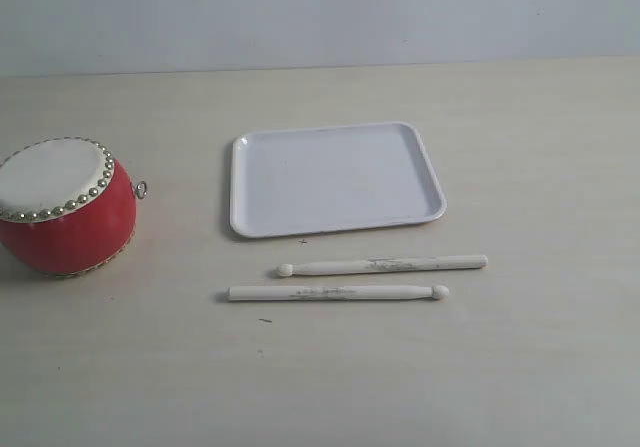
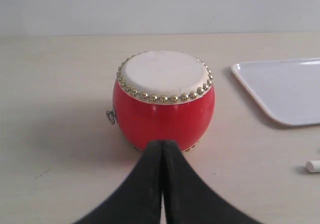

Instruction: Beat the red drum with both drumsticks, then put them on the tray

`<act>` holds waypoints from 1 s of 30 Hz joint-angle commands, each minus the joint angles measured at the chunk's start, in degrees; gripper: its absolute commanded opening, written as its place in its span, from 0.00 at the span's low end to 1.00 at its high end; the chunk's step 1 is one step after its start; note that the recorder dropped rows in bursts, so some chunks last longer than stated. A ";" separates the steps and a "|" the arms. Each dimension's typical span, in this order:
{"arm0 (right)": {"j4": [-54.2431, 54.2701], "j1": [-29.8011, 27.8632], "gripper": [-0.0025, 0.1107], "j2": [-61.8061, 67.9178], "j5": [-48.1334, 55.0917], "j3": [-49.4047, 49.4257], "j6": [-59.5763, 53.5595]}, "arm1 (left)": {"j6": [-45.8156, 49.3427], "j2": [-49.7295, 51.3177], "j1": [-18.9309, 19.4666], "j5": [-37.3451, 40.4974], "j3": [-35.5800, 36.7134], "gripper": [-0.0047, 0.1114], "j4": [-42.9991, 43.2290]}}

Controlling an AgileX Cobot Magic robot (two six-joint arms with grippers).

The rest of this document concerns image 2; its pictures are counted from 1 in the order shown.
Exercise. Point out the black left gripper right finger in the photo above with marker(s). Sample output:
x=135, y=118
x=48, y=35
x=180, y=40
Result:
x=188, y=199

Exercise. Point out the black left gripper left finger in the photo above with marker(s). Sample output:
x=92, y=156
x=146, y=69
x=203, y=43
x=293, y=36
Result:
x=138, y=198

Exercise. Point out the white wooden drumstick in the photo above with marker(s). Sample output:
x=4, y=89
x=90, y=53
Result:
x=313, y=166

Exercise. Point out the red small drum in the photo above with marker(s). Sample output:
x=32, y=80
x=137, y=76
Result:
x=162, y=95

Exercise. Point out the white plastic tray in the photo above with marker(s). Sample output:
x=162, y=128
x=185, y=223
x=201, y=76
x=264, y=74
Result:
x=287, y=91

